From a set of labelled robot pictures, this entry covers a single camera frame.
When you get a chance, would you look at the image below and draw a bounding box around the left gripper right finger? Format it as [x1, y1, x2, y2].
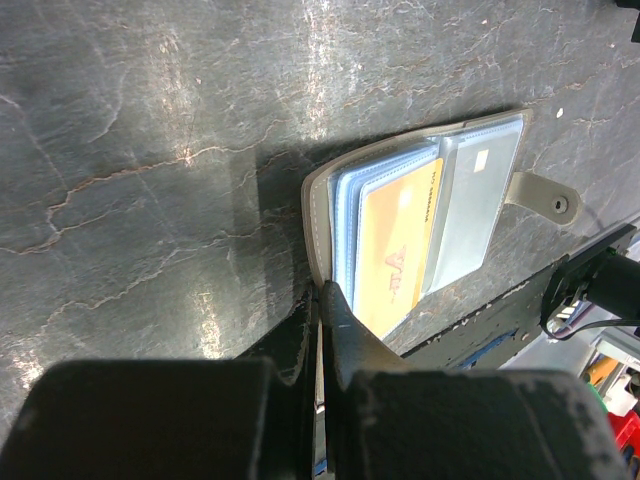
[319, 282, 628, 479]

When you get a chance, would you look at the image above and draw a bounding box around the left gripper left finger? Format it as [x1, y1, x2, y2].
[1, 288, 315, 479]

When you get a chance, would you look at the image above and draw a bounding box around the credit card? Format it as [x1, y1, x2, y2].
[353, 158, 443, 338]

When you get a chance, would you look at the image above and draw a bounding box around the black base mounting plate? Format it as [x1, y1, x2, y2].
[403, 224, 639, 369]

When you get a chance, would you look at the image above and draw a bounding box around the grey card holder wallet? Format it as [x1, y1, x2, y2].
[301, 109, 582, 338]

